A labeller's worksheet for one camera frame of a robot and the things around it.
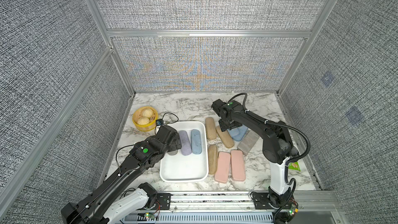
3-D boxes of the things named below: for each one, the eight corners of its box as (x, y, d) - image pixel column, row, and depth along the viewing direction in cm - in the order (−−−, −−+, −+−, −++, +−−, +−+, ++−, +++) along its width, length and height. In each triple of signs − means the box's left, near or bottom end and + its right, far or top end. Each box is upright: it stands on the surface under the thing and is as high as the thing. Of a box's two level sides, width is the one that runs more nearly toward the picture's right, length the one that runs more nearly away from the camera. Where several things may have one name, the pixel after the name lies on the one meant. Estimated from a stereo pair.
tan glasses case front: (208, 174, 83) (209, 172, 79) (207, 147, 93) (207, 144, 89) (218, 175, 83) (219, 172, 79) (216, 147, 93) (217, 144, 89)
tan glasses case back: (205, 139, 96) (206, 136, 94) (205, 119, 106) (205, 116, 103) (216, 139, 96) (216, 136, 94) (214, 119, 106) (215, 116, 103)
